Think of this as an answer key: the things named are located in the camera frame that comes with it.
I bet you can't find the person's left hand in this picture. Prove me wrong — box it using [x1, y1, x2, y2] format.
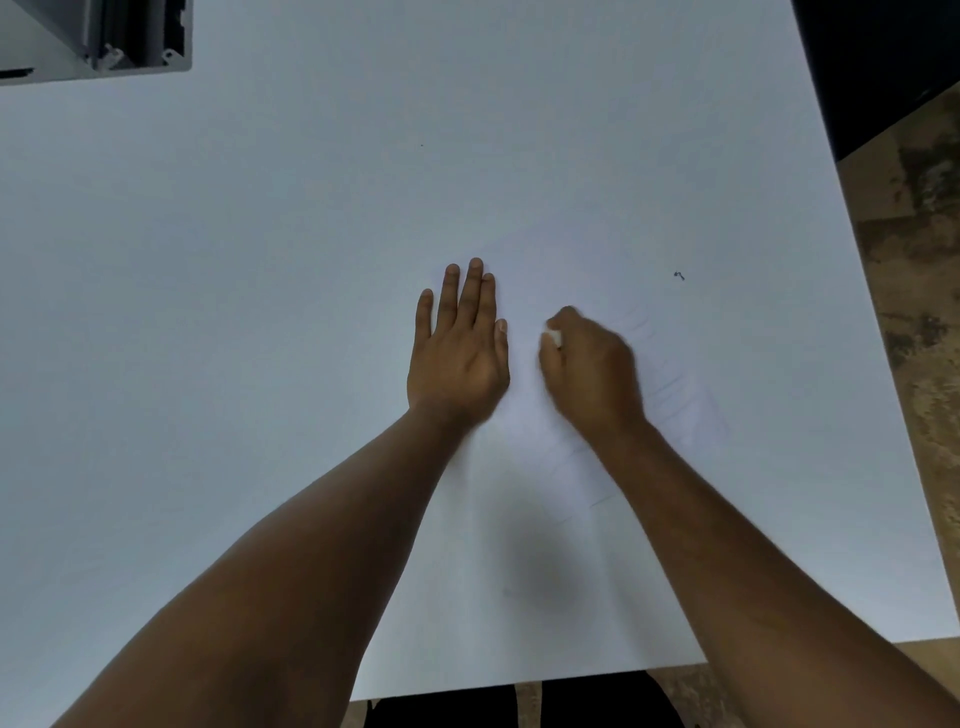
[406, 258, 512, 434]

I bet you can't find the person's right hand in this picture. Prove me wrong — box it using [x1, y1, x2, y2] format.
[538, 305, 648, 446]

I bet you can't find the white paper sheet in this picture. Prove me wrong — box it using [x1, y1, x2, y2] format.
[435, 217, 730, 624]

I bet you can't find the person's left forearm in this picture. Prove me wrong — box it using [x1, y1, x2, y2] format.
[52, 408, 481, 728]

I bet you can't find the person's right forearm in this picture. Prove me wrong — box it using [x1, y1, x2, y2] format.
[588, 416, 960, 728]

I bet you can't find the person's right leg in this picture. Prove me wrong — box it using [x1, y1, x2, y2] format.
[540, 669, 685, 728]

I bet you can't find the person's leg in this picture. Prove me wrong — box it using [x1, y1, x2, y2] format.
[365, 681, 520, 728]
[540, 669, 685, 728]

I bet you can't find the person's left leg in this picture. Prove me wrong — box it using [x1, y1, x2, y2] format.
[365, 681, 520, 728]

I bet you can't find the black mat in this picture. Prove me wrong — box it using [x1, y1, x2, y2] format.
[792, 0, 960, 161]

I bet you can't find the grey metal frame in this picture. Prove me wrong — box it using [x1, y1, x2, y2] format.
[0, 0, 195, 87]

